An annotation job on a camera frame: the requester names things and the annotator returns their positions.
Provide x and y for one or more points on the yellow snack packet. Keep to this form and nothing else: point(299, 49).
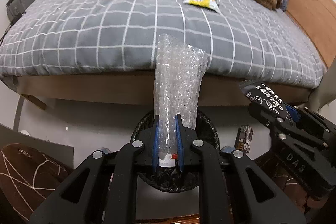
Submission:
point(202, 1)

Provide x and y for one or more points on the black trash bin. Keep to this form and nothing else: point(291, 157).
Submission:
point(168, 180)

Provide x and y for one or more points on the brown slipper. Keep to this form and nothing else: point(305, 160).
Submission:
point(29, 176)
point(278, 182)

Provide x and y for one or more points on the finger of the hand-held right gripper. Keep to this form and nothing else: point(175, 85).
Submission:
point(295, 115)
point(282, 132)

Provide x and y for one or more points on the clear bubble wrap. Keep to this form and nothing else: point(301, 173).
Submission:
point(178, 77)

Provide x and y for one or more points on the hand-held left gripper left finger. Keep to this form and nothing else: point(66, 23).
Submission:
point(156, 142)

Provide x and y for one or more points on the dark brown carton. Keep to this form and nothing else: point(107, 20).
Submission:
point(244, 138)

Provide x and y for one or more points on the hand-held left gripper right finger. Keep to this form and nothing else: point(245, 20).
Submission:
point(179, 142)

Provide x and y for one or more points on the black wet wipe packet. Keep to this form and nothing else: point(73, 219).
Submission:
point(265, 98)

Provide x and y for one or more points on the grey checked bed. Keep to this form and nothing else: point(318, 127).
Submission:
point(105, 29)

